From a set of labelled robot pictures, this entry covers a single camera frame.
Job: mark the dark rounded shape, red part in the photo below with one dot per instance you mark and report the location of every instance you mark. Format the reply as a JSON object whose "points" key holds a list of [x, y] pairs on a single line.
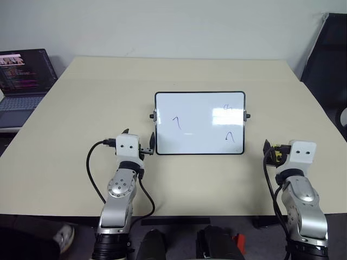
{"points": [[217, 243]]}

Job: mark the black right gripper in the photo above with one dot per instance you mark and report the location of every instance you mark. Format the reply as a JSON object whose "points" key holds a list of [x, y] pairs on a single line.
{"points": [[279, 155]]}

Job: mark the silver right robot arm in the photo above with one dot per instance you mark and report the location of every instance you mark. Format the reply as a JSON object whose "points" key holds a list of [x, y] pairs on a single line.
{"points": [[303, 205]]}

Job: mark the whiteboard with black frame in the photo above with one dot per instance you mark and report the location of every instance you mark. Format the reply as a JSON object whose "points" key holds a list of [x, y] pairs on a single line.
{"points": [[199, 122]]}

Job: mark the white sneaker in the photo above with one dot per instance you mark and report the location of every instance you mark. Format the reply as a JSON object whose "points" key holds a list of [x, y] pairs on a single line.
{"points": [[64, 237]]}

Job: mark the black chair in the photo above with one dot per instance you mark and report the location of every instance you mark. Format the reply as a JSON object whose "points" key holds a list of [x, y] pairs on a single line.
{"points": [[325, 70]]}

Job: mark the open grey laptop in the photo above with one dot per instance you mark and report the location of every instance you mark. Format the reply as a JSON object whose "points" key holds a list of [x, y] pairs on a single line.
{"points": [[19, 81]]}

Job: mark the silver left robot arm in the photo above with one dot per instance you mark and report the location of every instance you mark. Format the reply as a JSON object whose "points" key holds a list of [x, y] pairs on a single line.
{"points": [[119, 200]]}

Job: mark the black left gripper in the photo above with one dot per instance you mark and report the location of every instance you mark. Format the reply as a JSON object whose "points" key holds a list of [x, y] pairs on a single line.
{"points": [[145, 150]]}

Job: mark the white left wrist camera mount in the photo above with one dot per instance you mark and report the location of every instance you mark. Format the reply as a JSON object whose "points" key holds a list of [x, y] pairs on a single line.
{"points": [[127, 147]]}

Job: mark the dark trouser leg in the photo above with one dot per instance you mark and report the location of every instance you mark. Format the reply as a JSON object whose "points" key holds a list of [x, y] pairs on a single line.
{"points": [[27, 243]]}

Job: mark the dark rounded narrow shape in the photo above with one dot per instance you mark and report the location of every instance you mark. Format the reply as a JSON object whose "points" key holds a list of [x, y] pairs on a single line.
{"points": [[151, 245]]}

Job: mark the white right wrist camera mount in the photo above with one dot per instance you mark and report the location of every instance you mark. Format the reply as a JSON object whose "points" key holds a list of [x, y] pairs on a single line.
{"points": [[298, 155]]}

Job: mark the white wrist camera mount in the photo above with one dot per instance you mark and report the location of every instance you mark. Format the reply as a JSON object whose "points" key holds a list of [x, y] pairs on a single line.
{"points": [[127, 147], [298, 155]]}

